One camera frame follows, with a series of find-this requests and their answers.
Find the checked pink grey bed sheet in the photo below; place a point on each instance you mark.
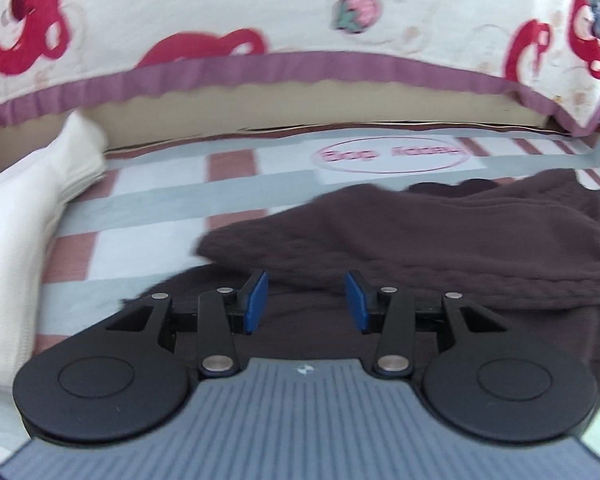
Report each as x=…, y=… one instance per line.
x=280, y=195

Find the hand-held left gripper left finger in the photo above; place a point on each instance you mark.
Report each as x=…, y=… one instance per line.
x=255, y=301

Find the printed quilt with purple ruffle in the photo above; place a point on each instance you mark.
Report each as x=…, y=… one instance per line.
x=230, y=0

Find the white folded garment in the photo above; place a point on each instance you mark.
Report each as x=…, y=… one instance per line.
x=25, y=210

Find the dark brown knit sweater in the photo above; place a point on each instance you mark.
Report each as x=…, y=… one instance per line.
x=430, y=230

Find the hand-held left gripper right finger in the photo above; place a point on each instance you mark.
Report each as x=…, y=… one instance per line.
x=356, y=301

